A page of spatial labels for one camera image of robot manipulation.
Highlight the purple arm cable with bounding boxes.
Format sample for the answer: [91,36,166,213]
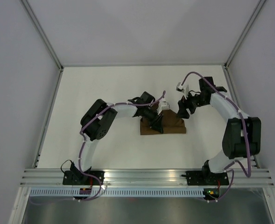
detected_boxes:
[181,71,254,203]
[29,90,167,206]

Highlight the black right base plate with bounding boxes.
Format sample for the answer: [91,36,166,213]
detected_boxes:
[181,170,229,186]

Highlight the aluminium frame post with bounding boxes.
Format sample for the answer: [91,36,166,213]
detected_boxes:
[224,0,267,69]
[20,0,63,71]

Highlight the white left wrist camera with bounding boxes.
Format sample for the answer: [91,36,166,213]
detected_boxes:
[157,101,170,114]

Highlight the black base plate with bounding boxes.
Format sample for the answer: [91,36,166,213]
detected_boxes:
[63,170,105,186]
[181,170,229,186]

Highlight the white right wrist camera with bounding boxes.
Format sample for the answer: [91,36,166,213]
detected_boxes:
[176,82,190,98]

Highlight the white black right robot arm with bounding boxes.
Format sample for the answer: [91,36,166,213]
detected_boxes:
[176,77,261,186]

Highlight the left aluminium frame post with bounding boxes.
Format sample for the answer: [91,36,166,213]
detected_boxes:
[20,0,63,71]

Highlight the aluminium frame rail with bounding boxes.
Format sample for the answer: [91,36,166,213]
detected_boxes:
[19,168,274,188]

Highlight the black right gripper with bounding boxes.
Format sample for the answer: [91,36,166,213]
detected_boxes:
[176,90,207,119]

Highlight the right aluminium frame post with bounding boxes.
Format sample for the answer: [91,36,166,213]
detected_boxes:
[224,0,267,69]

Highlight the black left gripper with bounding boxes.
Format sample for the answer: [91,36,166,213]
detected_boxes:
[141,107,164,134]

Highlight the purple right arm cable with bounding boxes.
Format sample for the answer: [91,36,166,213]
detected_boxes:
[181,71,254,203]

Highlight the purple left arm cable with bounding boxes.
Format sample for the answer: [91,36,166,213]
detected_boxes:
[29,90,167,206]

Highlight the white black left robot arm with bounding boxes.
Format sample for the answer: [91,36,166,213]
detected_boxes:
[70,91,166,185]

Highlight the brown cloth napkin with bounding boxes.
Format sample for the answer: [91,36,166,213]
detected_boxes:
[140,106,187,135]

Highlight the white slotted cable duct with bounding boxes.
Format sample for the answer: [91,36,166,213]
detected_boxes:
[29,187,204,197]

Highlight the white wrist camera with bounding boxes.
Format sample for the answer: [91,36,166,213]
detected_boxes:
[176,82,190,98]
[157,101,170,114]

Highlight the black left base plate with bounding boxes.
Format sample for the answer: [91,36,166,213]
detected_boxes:
[63,170,105,186]

